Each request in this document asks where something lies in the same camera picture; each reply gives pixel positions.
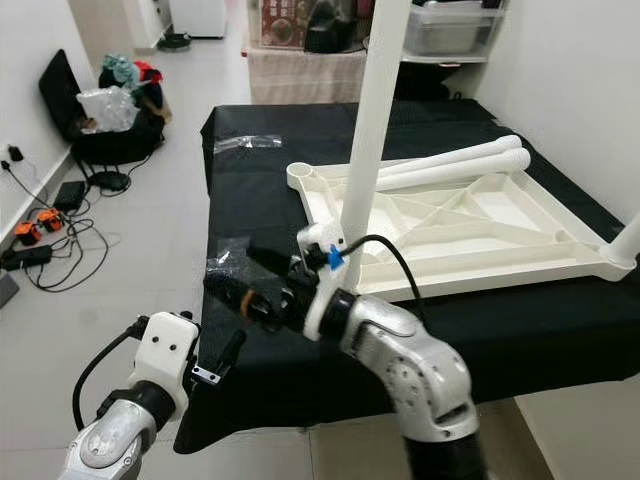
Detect clear plastic storage box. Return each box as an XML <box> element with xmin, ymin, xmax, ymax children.
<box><xmin>405</xmin><ymin>0</ymin><xmax>507</xmax><ymax>60</ymax></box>

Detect clear tape strip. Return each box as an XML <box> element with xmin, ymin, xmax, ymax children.
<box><xmin>213</xmin><ymin>133</ymin><xmax>284</xmax><ymax>155</ymax></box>

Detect black power adapter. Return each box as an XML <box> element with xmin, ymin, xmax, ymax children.
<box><xmin>55</xmin><ymin>180</ymin><xmax>90</xmax><ymax>214</ymax></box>

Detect beige woven mat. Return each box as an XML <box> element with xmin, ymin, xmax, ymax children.
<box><xmin>247</xmin><ymin>48</ymin><xmax>370</xmax><ymax>107</ymax></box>

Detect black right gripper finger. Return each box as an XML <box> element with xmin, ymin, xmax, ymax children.
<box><xmin>245</xmin><ymin>245</ymin><xmax>297</xmax><ymax>282</ymax></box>
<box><xmin>203</xmin><ymin>272</ymin><xmax>281</xmax><ymax>322</ymax></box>

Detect black power strip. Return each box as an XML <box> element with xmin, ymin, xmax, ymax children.
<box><xmin>0</xmin><ymin>245</ymin><xmax>54</xmax><ymax>272</ymax></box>

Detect grey box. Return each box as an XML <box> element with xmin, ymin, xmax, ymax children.
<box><xmin>0</xmin><ymin>270</ymin><xmax>22</xmax><ymax>310</ymax></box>

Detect black stand base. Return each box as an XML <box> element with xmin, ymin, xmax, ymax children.
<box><xmin>155</xmin><ymin>32</ymin><xmax>194</xmax><ymax>52</ymax></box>

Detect black tablecloth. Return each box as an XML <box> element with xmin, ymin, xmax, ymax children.
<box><xmin>172</xmin><ymin>98</ymin><xmax>640</xmax><ymax>457</ymax></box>

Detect teal cloth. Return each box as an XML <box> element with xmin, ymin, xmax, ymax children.
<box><xmin>100</xmin><ymin>52</ymin><xmax>140</xmax><ymax>90</ymax></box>

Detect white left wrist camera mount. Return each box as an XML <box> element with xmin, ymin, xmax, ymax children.
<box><xmin>128</xmin><ymin>312</ymin><xmax>202</xmax><ymax>397</ymax></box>

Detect clear plastic bag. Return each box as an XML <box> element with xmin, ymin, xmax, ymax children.
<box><xmin>75</xmin><ymin>85</ymin><xmax>142</xmax><ymax>135</ymax></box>

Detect orange black battery charger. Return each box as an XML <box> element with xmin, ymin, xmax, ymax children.
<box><xmin>15</xmin><ymin>222</ymin><xmax>42</xmax><ymax>247</ymax></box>
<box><xmin>37</xmin><ymin>208</ymin><xmax>67</xmax><ymax>234</ymax></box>

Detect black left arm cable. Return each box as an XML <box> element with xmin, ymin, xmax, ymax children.
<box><xmin>72</xmin><ymin>316</ymin><xmax>147</xmax><ymax>434</ymax></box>

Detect large black round bowl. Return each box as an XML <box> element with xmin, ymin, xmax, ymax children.
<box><xmin>395</xmin><ymin>60</ymin><xmax>473</xmax><ymax>102</ymax></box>

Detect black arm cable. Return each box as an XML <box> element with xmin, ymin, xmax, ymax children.
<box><xmin>72</xmin><ymin>316</ymin><xmax>147</xmax><ymax>434</ymax></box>
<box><xmin>345</xmin><ymin>235</ymin><xmax>427</xmax><ymax>322</ymax></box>

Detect white plastic table top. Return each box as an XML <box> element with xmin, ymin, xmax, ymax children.
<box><xmin>285</xmin><ymin>150</ymin><xmax>637</xmax><ymax>302</ymax></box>

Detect white appliance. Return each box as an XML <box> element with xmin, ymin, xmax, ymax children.
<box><xmin>168</xmin><ymin>0</ymin><xmax>230</xmax><ymax>42</ymax></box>

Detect red cloth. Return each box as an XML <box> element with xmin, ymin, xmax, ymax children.
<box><xmin>135</xmin><ymin>60</ymin><xmax>167</xmax><ymax>87</ymax></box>

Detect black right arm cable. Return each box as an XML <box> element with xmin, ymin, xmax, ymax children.
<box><xmin>345</xmin><ymin>235</ymin><xmax>427</xmax><ymax>322</ymax></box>

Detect black floor cables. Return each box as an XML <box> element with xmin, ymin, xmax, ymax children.
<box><xmin>5</xmin><ymin>160</ymin><xmax>107</xmax><ymax>294</ymax></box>

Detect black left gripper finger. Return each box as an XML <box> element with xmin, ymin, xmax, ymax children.
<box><xmin>218</xmin><ymin>330</ymin><xmax>248</xmax><ymax>377</ymax></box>

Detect red patterned box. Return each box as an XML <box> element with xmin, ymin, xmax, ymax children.
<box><xmin>260</xmin><ymin>0</ymin><xmax>312</xmax><ymax>50</ymax></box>

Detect black router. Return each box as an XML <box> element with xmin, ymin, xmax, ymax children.
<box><xmin>88</xmin><ymin>170</ymin><xmax>132</xmax><ymax>194</ymax></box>

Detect black backpack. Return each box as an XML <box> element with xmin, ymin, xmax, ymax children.
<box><xmin>305</xmin><ymin>0</ymin><xmax>362</xmax><ymax>57</ymax></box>

